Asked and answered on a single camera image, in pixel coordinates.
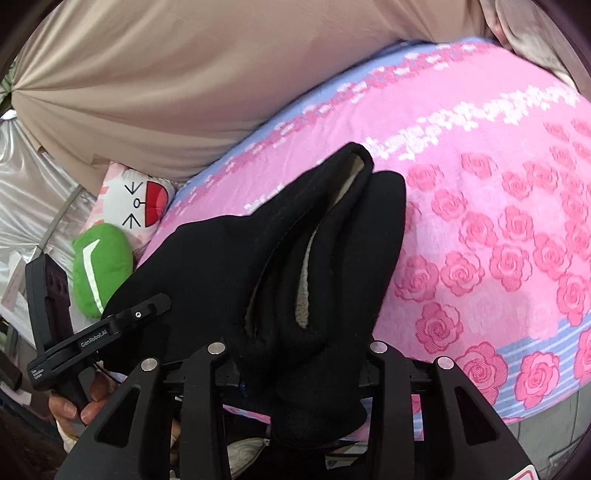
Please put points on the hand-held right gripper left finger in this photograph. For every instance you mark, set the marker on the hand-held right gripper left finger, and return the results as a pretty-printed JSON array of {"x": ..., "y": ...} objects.
[{"x": 203, "y": 374}]

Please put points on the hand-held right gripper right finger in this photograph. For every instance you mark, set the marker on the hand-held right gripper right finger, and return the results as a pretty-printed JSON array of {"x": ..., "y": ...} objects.
[{"x": 392, "y": 378}]

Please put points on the person's left hand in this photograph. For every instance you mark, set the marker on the person's left hand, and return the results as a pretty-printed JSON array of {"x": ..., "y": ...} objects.
[{"x": 64, "y": 408}]

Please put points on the silver curtain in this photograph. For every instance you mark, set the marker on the silver curtain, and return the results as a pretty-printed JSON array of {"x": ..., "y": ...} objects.
[{"x": 32, "y": 184}]

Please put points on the black pants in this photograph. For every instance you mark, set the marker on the black pants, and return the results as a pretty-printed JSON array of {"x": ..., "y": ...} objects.
[{"x": 207, "y": 258}]

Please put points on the pink rose print blanket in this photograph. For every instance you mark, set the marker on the pink rose print blanket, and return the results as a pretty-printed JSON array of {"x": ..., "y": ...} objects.
[{"x": 485, "y": 207}]

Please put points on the white cartoon face pillow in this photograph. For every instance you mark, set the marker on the white cartoon face pillow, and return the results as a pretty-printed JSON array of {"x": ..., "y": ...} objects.
[{"x": 124, "y": 198}]

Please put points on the beige sheet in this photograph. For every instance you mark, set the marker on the beige sheet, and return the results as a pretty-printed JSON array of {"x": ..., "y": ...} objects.
[{"x": 184, "y": 78}]

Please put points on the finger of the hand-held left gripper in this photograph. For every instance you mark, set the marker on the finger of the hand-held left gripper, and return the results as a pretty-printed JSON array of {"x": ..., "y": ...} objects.
[{"x": 138, "y": 314}]

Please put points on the green plush pillow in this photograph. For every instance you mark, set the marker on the green plush pillow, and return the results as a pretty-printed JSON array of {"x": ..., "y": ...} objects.
[{"x": 99, "y": 267}]

